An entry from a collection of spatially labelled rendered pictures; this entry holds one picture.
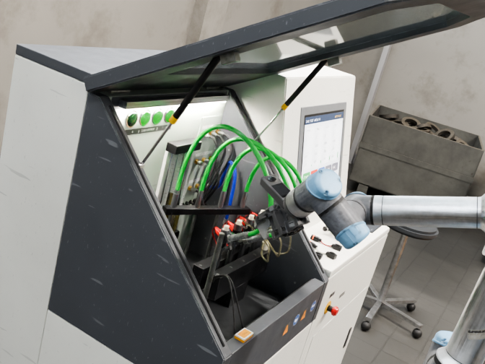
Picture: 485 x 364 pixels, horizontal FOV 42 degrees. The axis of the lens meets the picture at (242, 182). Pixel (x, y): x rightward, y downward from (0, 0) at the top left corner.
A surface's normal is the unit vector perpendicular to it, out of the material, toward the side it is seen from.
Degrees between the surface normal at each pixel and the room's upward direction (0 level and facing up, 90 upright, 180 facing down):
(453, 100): 90
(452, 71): 90
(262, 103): 90
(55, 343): 90
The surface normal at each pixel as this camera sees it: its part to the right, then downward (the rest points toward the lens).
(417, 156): -0.29, 0.22
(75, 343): -0.49, 0.15
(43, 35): 0.85, 0.37
